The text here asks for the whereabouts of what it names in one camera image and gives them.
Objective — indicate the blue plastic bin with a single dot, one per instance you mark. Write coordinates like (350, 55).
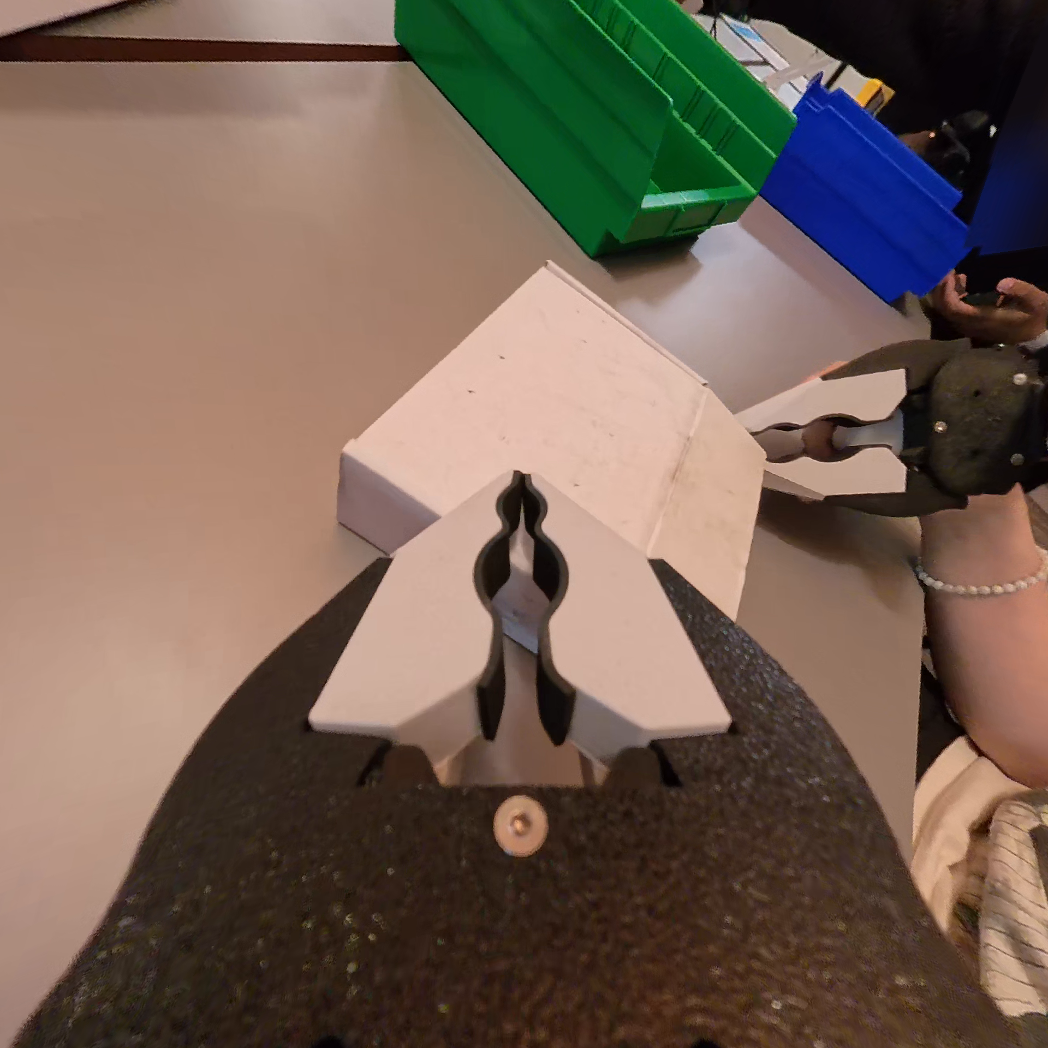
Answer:
(860, 188)

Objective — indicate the person's right hand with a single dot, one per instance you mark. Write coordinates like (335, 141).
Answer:
(982, 536)

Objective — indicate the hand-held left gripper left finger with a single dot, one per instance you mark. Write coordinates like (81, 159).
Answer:
(409, 655)

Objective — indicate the white cardboard mailer box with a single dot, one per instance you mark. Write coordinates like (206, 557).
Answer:
(532, 393)

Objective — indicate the person's white striped top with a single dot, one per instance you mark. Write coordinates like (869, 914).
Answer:
(1015, 901)

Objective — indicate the green plastic bin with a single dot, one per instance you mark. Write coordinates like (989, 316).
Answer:
(532, 98)

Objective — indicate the scattered papers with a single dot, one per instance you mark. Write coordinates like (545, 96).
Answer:
(786, 57)

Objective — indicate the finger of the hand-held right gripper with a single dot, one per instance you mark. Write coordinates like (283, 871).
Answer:
(851, 475)
(851, 397)

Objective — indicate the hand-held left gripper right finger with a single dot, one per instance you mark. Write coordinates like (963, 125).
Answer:
(639, 655)

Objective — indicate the person's right forearm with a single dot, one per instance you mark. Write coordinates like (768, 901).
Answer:
(999, 671)

